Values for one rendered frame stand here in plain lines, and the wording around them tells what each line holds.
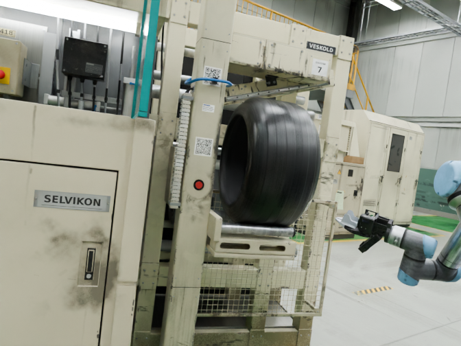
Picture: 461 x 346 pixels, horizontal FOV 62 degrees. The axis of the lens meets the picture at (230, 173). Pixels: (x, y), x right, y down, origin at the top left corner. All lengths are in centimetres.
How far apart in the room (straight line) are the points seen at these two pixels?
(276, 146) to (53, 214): 89
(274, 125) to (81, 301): 96
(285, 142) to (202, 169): 36
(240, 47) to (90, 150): 124
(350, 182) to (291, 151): 502
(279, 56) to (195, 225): 94
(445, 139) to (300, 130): 1220
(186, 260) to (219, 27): 97
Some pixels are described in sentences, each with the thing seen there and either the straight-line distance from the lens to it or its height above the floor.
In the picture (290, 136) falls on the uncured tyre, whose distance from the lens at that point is 154.
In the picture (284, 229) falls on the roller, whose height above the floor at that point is 91.
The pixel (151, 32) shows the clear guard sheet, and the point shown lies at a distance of 89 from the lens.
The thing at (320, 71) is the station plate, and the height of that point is 168.
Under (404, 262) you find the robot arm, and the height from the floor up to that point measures 90.
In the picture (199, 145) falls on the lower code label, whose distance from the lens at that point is 160.
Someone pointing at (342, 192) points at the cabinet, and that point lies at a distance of 640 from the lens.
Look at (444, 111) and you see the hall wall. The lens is 1385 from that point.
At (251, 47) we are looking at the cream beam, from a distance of 198.
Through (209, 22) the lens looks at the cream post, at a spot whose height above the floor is 172.
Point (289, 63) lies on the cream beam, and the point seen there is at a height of 169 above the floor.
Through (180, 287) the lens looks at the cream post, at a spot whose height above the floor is 62.
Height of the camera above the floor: 123
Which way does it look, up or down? 4 degrees down
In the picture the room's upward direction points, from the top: 7 degrees clockwise
